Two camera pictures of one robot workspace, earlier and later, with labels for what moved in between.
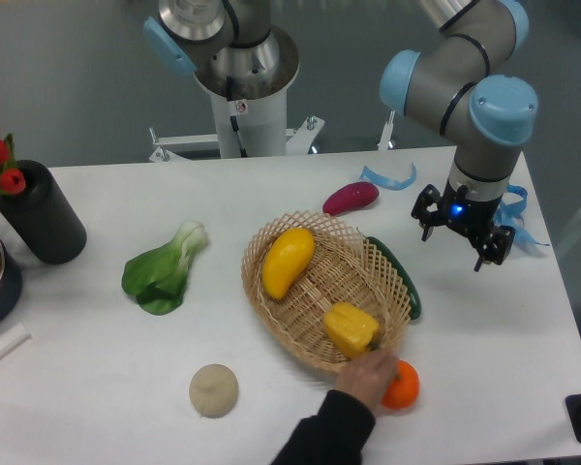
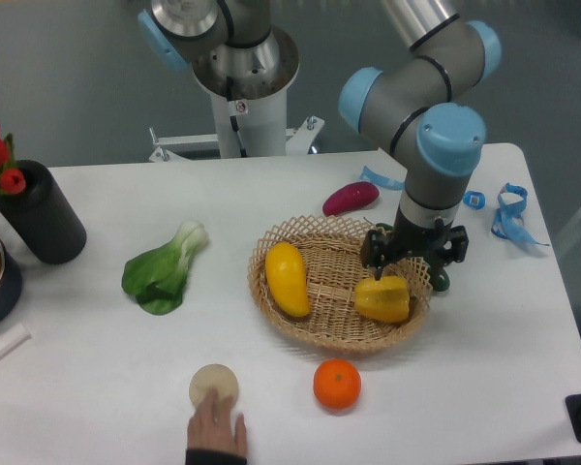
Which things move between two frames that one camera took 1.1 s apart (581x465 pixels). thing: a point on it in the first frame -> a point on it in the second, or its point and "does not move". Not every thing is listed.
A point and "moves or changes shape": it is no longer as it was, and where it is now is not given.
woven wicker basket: x=345 y=268 moves or changes shape
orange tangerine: x=405 y=389 -> x=337 y=384
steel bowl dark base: x=1 y=282 does not move
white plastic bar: x=3 y=345 does not move
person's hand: x=367 y=376 -> x=211 y=429
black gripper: x=470 y=215 -> x=377 y=246
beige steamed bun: x=213 y=390 does not move
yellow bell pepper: x=351 y=330 -> x=386 y=299
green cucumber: x=403 y=274 -> x=441 y=285
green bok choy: x=157 y=279 does not move
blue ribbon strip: x=378 y=180 does not move
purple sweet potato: x=349 y=197 does not move
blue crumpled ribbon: x=511 y=215 does not move
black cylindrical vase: x=44 y=215 does not move
